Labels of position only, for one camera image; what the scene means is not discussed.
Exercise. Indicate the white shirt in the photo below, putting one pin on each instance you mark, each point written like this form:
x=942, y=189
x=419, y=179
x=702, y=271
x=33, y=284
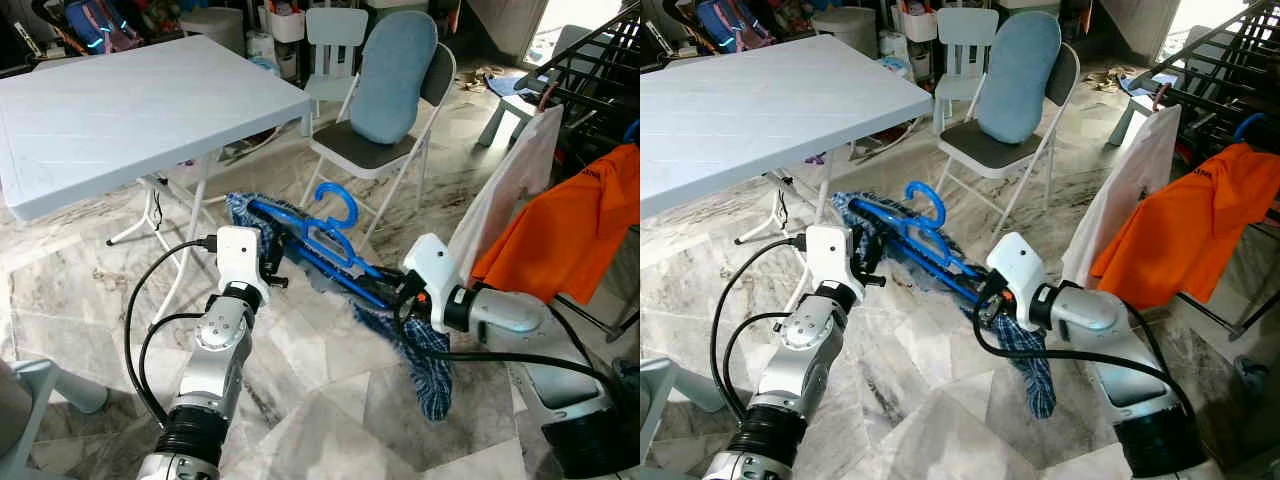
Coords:
x=510, y=190
x=1125, y=200

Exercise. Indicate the white plastic bucket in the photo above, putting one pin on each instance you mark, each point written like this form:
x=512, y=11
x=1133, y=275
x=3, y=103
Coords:
x=845, y=28
x=212, y=28

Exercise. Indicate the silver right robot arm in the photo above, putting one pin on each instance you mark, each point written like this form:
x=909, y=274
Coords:
x=1095, y=310
x=510, y=310

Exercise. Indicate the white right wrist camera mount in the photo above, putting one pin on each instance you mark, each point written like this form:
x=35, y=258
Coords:
x=1020, y=265
x=435, y=265

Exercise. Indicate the blue pink backpack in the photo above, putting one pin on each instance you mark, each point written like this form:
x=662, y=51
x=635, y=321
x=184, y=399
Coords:
x=730, y=25
x=95, y=25

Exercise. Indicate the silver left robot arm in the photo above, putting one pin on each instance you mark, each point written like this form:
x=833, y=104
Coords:
x=800, y=350
x=215, y=350

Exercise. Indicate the black metal drying rack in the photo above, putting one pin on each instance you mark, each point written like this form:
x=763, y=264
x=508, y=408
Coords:
x=590, y=105
x=1225, y=100

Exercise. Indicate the blue floor mat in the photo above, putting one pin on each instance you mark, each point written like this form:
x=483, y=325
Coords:
x=520, y=85
x=1150, y=83

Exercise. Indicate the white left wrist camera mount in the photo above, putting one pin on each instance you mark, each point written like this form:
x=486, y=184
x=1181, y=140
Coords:
x=830, y=255
x=238, y=255

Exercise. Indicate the white plastic folding table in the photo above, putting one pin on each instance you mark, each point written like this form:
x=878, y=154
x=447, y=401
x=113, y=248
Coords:
x=130, y=110
x=770, y=110

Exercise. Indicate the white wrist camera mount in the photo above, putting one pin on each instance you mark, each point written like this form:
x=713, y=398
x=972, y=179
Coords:
x=830, y=255
x=1020, y=265
x=238, y=255
x=435, y=265

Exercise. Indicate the orange shirt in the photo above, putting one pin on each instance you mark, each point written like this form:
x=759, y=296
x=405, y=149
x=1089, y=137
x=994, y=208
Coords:
x=570, y=230
x=1190, y=230

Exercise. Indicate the pink plastic hanger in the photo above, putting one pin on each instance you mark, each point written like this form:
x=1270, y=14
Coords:
x=543, y=98
x=1158, y=98

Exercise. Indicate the blue plaid cloth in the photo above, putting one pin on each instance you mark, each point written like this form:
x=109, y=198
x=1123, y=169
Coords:
x=1035, y=380
x=430, y=370

